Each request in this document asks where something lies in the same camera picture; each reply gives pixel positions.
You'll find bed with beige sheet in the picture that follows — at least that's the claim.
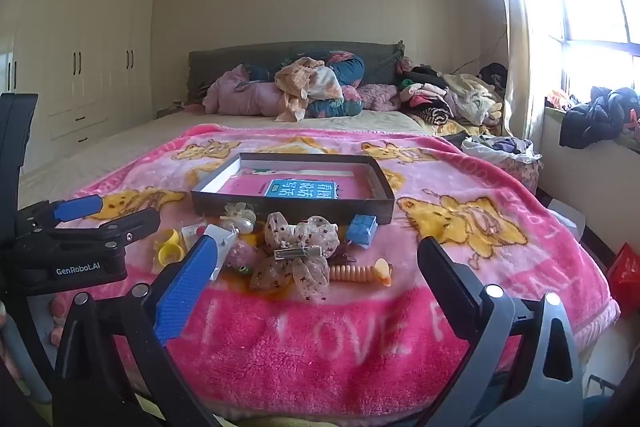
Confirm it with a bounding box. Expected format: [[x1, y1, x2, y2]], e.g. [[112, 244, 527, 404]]
[[17, 107, 451, 208]]

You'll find pile of clothes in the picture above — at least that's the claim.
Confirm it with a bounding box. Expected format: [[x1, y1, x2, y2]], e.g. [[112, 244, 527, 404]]
[[397, 57, 507, 138]]

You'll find polka-dot lace bow hair clip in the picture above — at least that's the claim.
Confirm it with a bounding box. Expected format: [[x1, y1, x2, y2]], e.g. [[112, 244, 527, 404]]
[[249, 212, 341, 304]]

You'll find red bag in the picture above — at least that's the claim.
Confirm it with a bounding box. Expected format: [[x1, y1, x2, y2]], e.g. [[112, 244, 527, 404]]
[[606, 243, 640, 318]]

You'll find white paper bag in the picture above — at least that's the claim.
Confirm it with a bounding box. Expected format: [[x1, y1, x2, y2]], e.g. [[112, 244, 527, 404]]
[[547, 199, 586, 243]]

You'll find pink fuzzy hair clip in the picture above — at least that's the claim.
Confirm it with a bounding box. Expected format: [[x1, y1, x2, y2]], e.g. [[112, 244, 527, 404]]
[[225, 241, 261, 277]]

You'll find cream wardrobe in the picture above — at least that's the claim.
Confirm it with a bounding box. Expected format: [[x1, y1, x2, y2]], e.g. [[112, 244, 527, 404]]
[[0, 0, 160, 172]]

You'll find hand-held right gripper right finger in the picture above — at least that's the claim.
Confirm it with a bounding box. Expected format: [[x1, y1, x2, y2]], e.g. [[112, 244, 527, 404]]
[[417, 237, 585, 427]]

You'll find pink printed blanket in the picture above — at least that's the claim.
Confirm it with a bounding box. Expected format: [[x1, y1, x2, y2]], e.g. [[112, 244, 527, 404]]
[[65, 124, 621, 423]]

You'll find black jacket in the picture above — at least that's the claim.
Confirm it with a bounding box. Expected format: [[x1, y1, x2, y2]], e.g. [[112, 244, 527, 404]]
[[559, 86, 640, 150]]

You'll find beige curtain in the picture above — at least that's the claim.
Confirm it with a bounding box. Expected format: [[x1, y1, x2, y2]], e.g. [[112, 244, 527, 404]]
[[487, 0, 546, 152]]

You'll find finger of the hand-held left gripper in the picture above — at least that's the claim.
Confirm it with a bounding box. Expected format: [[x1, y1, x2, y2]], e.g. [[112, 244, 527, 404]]
[[15, 194, 104, 230], [50, 207, 162, 254]]

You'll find small orange cloth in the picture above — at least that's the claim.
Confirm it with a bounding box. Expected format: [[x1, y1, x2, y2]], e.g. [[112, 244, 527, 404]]
[[545, 89, 581, 110]]

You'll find beige floral cloth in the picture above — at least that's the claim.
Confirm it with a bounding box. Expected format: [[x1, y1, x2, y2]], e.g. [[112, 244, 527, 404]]
[[274, 57, 346, 122]]

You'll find heap of laundry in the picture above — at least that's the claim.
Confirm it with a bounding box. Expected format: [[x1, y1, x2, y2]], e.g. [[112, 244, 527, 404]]
[[460, 134, 543, 195]]

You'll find pearl hair claw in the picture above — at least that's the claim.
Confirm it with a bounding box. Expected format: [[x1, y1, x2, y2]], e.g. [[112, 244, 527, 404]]
[[220, 202, 258, 235]]

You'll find yellow plastic ring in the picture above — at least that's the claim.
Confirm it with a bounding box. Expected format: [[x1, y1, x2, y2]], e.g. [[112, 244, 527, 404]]
[[154, 228, 183, 265]]

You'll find orange spiral hair tie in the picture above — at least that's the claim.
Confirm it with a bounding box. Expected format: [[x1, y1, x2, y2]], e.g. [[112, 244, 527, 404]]
[[329, 263, 377, 283]]

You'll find pink quilt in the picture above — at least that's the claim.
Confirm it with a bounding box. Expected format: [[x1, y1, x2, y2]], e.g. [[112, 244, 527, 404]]
[[202, 66, 286, 116]]

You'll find dark cardboard box tray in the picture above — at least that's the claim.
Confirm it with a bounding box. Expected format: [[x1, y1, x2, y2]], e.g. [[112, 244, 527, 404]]
[[191, 152, 396, 226]]

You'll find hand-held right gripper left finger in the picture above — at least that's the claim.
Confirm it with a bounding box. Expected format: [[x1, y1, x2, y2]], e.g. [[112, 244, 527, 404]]
[[52, 234, 221, 427]]

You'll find small blue box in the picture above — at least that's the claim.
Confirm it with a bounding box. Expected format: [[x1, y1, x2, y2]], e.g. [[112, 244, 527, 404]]
[[346, 214, 378, 249]]

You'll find pink knitted cloth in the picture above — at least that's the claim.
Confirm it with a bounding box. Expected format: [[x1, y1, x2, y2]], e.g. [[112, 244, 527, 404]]
[[357, 84, 401, 112]]

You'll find dark blue floral pillow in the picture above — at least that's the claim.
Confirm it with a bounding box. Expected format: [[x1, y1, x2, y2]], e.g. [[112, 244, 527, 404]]
[[245, 52, 366, 118]]

